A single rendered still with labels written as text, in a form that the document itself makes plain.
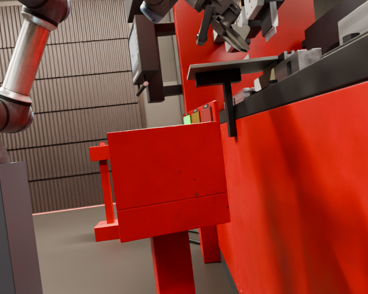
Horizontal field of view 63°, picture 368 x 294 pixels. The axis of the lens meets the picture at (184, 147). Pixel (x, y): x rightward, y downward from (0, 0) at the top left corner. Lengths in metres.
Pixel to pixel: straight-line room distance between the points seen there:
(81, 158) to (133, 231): 3.95
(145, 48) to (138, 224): 1.68
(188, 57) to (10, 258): 1.39
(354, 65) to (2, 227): 0.93
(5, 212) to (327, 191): 0.84
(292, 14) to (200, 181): 1.76
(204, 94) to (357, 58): 1.52
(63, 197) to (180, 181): 4.09
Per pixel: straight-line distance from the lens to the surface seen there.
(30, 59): 1.16
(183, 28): 1.94
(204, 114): 0.48
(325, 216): 0.49
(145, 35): 2.05
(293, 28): 2.08
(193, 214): 0.44
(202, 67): 0.91
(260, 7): 1.08
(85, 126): 4.34
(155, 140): 0.41
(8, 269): 1.04
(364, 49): 0.37
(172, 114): 4.29
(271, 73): 0.98
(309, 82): 0.48
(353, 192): 0.41
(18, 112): 1.17
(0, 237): 1.02
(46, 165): 4.49
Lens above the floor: 0.79
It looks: 2 degrees down
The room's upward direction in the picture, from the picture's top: 7 degrees counter-clockwise
